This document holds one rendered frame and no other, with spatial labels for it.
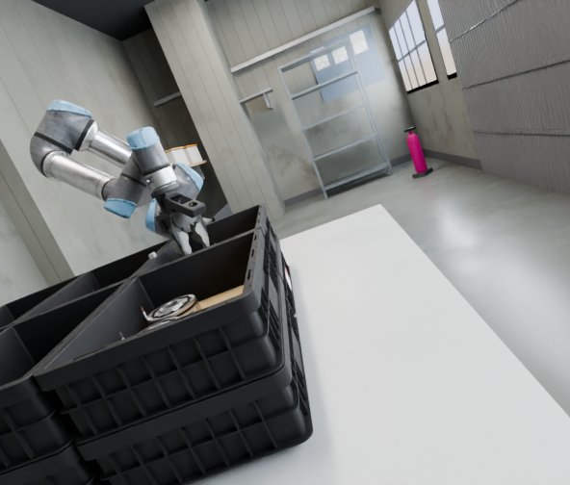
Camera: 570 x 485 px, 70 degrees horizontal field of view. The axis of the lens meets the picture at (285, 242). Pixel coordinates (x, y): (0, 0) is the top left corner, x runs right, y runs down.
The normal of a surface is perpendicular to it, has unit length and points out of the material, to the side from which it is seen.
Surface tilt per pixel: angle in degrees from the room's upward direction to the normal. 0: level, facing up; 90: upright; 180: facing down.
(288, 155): 90
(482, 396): 0
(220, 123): 90
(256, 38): 90
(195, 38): 90
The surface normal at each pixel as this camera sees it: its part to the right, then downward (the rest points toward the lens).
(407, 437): -0.36, -0.90
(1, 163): -0.07, 0.27
